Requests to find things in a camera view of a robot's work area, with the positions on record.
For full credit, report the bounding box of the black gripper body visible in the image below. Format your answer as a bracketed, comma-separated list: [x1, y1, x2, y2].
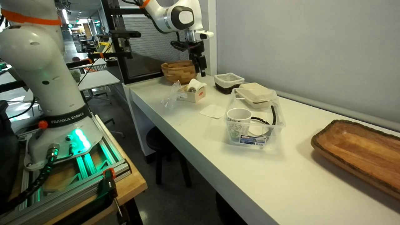
[189, 39, 208, 60]

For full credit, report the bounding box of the white tissue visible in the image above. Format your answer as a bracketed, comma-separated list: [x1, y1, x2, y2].
[199, 102, 229, 121]

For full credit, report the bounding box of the woven wicker basket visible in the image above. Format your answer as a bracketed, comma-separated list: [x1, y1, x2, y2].
[161, 59, 198, 86]

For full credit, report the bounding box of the black tub with clear lid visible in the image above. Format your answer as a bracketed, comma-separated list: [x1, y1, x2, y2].
[213, 71, 247, 95]

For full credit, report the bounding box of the crumpled clear plastic bag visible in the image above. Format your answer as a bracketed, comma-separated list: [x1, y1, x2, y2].
[163, 80, 191, 111]

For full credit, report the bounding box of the beige lidded food container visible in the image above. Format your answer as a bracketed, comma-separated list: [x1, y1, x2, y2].
[237, 81, 278, 109]

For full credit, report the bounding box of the white paper cup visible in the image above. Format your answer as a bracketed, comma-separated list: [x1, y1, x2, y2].
[226, 106, 254, 144]

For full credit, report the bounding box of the black round stool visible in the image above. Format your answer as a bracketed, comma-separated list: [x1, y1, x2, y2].
[146, 126, 194, 190]

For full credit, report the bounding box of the clear plastic storage container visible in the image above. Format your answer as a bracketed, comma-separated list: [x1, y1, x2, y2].
[224, 89, 286, 150]

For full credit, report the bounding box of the white background table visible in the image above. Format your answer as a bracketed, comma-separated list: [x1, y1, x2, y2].
[77, 67, 123, 92]

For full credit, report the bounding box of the black clamp with orange tip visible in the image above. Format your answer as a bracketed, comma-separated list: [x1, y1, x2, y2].
[97, 166, 126, 219]

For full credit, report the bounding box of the black stand leg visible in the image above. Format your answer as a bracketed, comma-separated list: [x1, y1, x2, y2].
[118, 199, 146, 225]

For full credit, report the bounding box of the brown wooden tray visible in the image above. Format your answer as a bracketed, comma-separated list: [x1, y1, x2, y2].
[311, 119, 400, 202]

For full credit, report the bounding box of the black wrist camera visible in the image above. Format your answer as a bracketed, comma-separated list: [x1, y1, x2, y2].
[169, 39, 198, 52]

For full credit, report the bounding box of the black metal frame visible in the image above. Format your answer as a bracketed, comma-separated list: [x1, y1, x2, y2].
[101, 0, 169, 85]

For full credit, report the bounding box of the black cable loop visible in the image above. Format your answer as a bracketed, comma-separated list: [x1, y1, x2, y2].
[249, 104, 279, 137]

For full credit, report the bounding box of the aluminium rail base frame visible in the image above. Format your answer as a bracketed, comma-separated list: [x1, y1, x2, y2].
[0, 114, 132, 225]

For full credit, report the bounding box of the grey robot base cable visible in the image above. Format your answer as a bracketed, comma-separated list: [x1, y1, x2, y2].
[0, 142, 61, 215]

